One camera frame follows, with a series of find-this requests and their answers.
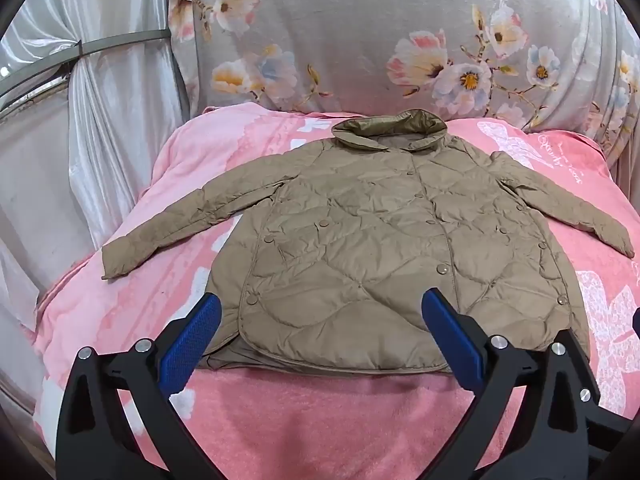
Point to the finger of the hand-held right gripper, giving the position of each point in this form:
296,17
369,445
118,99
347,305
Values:
637,321

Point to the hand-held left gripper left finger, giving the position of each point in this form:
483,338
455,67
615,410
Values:
192,340

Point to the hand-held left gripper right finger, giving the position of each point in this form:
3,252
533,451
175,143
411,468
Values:
450,340

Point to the tan quilted jacket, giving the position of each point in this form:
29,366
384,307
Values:
360,260

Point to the pink printed blanket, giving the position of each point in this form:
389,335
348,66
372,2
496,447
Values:
310,425

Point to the white satin curtain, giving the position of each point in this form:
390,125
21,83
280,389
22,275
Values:
100,160

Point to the grey curtain band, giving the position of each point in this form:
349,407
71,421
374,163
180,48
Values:
100,49

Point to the grey floral quilt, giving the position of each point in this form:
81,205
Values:
360,30

